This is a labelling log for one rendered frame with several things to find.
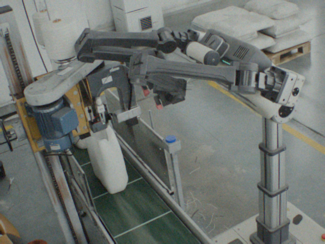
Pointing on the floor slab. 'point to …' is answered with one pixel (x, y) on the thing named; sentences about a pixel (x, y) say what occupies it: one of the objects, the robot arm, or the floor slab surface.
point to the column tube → (42, 166)
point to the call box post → (177, 181)
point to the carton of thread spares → (6, 226)
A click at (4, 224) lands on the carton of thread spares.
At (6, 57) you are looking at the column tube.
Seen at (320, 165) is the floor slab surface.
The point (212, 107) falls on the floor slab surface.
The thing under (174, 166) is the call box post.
